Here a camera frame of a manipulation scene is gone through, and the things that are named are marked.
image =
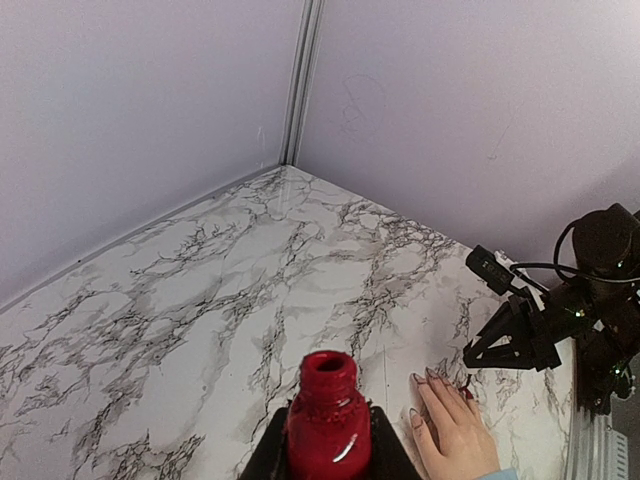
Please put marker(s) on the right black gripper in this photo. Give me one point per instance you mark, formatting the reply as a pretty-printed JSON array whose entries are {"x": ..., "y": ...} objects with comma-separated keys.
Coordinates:
[{"x": 499, "y": 343}]

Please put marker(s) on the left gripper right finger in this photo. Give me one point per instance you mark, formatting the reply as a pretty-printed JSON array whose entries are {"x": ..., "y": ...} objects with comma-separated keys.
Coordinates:
[{"x": 389, "y": 460}]

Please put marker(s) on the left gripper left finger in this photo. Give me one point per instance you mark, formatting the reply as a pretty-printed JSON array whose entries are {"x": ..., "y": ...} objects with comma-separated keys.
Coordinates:
[{"x": 269, "y": 460}]

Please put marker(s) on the white nail polish brush cap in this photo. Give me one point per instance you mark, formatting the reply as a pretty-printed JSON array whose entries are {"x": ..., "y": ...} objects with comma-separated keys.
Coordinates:
[{"x": 466, "y": 379}]

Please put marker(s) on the red nail polish bottle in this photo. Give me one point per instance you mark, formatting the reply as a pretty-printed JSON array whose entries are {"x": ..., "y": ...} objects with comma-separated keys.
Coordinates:
[{"x": 328, "y": 425}]

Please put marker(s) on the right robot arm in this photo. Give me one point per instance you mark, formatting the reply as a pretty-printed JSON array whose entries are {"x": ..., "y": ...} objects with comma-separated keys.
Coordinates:
[{"x": 595, "y": 302}]

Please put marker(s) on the blue sleeved forearm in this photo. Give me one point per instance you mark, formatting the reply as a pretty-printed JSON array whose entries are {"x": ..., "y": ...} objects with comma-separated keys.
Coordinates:
[{"x": 506, "y": 474}]

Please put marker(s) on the mannequin hand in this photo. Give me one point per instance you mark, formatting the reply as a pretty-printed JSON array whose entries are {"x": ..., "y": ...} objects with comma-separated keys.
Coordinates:
[{"x": 450, "y": 436}]

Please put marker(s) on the front aluminium rail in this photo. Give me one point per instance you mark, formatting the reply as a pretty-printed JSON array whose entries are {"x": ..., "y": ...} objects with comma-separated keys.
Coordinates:
[{"x": 606, "y": 446}]

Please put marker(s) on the right aluminium frame post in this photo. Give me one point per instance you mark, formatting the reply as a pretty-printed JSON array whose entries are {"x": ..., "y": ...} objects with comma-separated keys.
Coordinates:
[{"x": 301, "y": 79}]

